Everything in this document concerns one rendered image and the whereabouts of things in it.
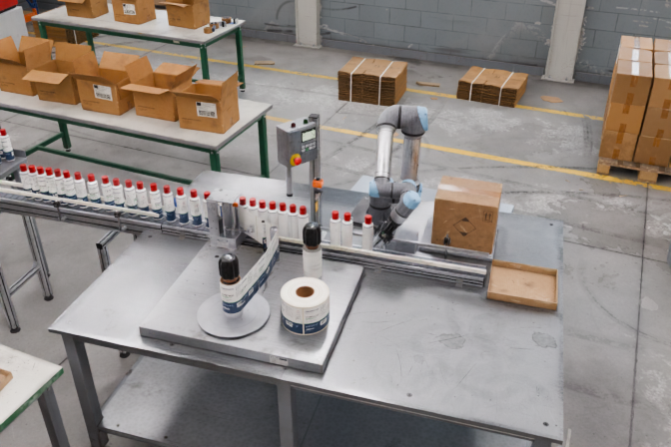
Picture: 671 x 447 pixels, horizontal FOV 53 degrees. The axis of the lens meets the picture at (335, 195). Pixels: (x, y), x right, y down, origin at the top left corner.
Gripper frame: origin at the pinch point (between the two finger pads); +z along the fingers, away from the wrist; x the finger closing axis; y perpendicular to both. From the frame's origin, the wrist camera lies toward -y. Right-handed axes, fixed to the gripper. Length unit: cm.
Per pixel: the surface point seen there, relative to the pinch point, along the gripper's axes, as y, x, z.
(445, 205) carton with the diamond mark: -19.2, 17.8, -28.3
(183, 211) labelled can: 3, -88, 47
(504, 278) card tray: -3, 58, -22
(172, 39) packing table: -318, -234, 155
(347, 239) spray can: 2.9, -12.1, 4.9
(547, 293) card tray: 3, 75, -32
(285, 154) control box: 0, -59, -14
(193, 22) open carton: -348, -231, 143
